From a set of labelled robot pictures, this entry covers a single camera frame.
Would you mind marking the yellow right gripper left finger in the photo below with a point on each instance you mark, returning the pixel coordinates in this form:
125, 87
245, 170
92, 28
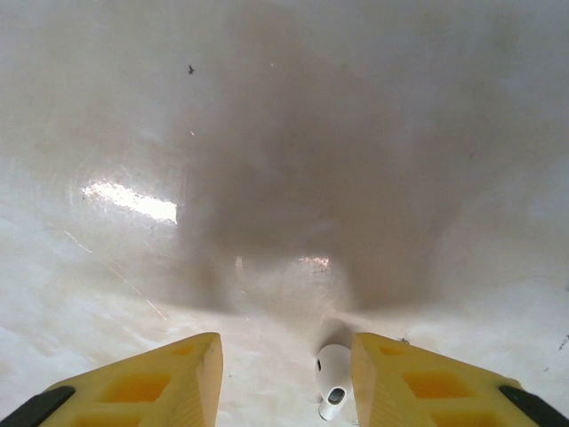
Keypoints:
178, 391

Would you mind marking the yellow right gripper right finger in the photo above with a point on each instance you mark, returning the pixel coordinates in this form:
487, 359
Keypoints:
422, 396

